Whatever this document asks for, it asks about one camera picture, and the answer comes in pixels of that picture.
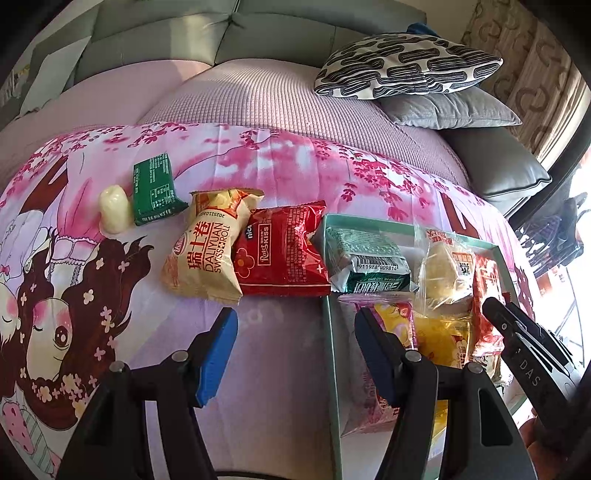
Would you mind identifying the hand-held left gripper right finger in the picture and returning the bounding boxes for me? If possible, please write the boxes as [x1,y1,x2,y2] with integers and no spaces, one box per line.
[355,308,533,480]

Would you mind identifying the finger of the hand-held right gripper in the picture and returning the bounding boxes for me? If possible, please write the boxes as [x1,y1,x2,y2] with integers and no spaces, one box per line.
[481,296,544,357]

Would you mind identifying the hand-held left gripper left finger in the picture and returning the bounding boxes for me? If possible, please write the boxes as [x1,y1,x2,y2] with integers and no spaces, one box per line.
[55,307,239,480]

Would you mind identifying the red gold patterned packet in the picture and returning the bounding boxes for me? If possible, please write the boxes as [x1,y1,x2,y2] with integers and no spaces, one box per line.
[471,256,507,370]

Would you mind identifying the pink cake roll packet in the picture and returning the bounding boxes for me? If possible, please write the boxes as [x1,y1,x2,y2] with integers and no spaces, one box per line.
[338,294,417,435]

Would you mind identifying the teal cardboard box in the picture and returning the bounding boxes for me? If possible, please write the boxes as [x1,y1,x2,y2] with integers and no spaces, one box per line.
[321,213,520,480]

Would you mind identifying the yellow clear snack packet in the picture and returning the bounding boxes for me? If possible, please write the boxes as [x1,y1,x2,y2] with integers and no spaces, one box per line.
[412,313,472,457]

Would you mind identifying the clear round bun packet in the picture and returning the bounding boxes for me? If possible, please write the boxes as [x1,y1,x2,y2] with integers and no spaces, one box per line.
[417,228,476,315]

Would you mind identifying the light green barcode packet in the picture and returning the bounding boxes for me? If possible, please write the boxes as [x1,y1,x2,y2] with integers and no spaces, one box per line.
[325,226,413,295]

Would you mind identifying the beige cake roll packet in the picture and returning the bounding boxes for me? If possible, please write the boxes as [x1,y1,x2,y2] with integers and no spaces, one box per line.
[161,188,265,306]

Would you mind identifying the red flower print packet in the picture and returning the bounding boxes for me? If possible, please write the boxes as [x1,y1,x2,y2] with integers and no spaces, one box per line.
[231,200,332,297]

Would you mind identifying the printed pink cartoon blanket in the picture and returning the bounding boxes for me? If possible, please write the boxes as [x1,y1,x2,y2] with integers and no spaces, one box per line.
[0,121,539,480]

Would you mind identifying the dark mesh basket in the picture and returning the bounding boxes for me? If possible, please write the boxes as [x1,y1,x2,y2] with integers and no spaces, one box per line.
[512,191,590,278]

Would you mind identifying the white jelly cup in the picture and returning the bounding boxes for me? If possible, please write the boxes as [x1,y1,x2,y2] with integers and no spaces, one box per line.
[99,185,136,236]

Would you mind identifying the dark green snack packet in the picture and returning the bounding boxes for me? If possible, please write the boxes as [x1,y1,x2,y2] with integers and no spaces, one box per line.
[132,152,190,227]

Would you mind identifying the grey pillow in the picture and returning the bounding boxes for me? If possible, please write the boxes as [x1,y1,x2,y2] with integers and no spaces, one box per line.
[379,87,523,130]

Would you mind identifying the patterned beige curtain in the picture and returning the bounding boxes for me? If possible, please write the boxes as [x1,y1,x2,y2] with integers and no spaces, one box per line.
[462,0,585,158]

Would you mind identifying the pink waffle blanket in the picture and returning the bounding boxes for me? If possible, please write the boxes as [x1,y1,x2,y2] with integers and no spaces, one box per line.
[0,58,472,195]

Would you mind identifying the black white patterned pillow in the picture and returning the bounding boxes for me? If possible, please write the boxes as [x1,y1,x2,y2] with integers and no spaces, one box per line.
[315,33,504,100]

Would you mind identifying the blue cloth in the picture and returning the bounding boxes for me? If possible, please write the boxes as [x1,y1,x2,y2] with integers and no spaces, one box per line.
[406,22,444,37]

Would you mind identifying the grey sofa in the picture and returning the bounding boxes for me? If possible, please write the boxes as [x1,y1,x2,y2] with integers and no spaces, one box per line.
[0,0,553,214]

